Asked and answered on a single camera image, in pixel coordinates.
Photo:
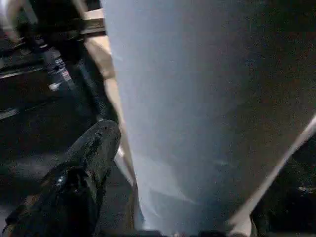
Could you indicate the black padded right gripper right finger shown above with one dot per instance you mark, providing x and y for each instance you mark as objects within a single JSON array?
[{"x": 291, "y": 202}]

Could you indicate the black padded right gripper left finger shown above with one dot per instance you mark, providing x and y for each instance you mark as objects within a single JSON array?
[{"x": 74, "y": 185}]

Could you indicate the white plastic table top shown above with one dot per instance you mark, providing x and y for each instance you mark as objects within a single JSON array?
[{"x": 106, "y": 61}]

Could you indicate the white plastic table leg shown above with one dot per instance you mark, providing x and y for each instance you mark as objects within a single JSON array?
[{"x": 185, "y": 98}]

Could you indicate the black mat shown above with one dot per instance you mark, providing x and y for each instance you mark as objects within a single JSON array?
[{"x": 29, "y": 128}]

